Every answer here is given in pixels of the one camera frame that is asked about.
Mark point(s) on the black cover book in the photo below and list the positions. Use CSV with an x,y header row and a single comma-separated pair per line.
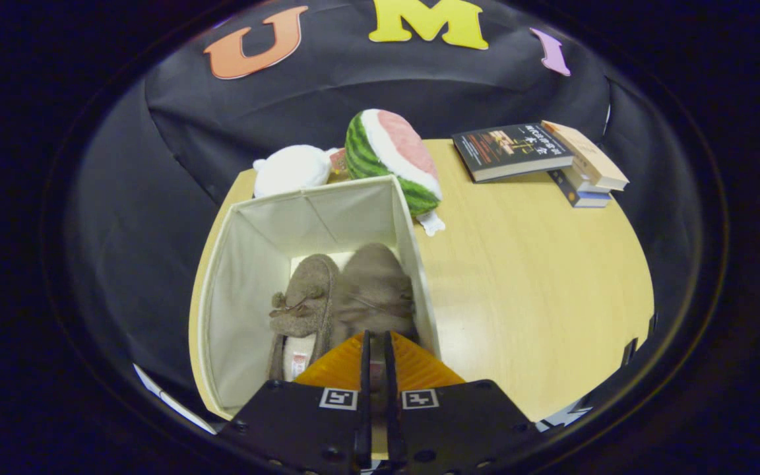
x,y
512,148

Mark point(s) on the brown slipper shoe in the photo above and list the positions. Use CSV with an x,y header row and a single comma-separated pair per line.
x,y
307,284
373,284

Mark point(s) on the white plush toy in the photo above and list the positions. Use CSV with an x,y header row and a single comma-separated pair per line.
x,y
291,170

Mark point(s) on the blue cover book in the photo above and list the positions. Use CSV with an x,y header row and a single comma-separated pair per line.
x,y
581,198

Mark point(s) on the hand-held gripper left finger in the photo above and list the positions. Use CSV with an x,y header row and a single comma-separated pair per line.
x,y
365,422

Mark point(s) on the cream fabric storage box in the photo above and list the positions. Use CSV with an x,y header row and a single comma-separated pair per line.
x,y
248,297

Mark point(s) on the watermelon slice plush toy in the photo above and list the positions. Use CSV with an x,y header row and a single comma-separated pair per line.
x,y
380,158

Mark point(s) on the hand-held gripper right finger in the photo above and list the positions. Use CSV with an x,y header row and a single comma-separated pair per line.
x,y
393,422

